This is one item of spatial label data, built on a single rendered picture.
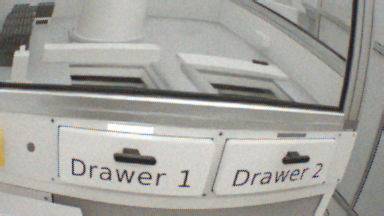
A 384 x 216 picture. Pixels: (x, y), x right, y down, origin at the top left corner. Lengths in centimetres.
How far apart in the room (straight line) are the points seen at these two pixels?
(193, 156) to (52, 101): 28
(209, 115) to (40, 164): 35
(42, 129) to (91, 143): 11
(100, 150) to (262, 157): 30
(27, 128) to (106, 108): 18
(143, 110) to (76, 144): 14
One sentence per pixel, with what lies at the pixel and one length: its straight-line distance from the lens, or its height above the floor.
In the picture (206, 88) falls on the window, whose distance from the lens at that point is 96.
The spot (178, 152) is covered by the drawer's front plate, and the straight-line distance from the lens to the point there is 95.
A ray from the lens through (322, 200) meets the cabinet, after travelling 125.
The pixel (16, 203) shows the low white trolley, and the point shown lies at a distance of 94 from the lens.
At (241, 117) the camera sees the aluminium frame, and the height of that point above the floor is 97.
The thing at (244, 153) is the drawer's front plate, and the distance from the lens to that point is 100.
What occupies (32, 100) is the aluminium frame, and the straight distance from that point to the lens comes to 88.
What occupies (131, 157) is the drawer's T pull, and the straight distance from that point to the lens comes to 89.
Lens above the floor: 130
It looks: 20 degrees down
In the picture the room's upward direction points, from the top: 12 degrees clockwise
